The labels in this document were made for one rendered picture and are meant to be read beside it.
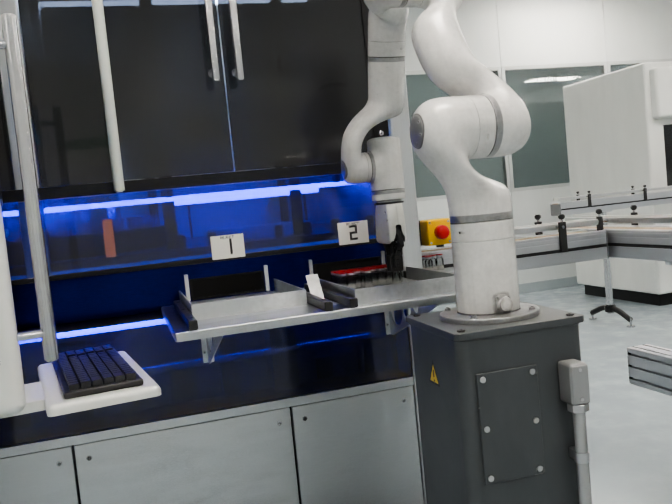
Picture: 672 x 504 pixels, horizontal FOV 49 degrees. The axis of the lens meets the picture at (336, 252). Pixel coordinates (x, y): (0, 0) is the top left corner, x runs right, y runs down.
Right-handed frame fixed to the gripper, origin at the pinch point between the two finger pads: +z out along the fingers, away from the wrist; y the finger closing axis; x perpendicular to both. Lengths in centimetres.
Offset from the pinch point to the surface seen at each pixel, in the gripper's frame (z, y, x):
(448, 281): 3.5, 22.4, 4.0
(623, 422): 94, -101, 139
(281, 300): 4.2, 11.2, -32.2
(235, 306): 4.1, 11.2, -42.8
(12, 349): 3, 39, -85
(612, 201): 4, -285, 281
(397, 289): 3.7, 22.4, -8.4
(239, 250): -6.7, -14.7, -36.6
